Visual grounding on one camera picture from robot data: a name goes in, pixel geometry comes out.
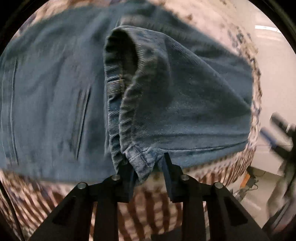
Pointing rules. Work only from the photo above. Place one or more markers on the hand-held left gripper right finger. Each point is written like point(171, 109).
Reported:
point(167, 180)

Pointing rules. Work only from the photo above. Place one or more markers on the blue denim pants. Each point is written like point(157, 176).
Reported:
point(185, 92)

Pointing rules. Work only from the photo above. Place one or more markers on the white headboard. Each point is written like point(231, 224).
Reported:
point(277, 81)

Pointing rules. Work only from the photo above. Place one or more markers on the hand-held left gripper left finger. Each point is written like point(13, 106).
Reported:
point(129, 185)

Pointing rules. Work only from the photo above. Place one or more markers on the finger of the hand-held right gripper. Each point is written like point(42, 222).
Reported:
point(269, 136)
point(283, 124)

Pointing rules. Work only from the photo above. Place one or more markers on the floral bed blanket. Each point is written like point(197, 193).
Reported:
point(148, 215)

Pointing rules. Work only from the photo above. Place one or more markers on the orange object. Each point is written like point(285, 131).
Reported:
point(246, 180)

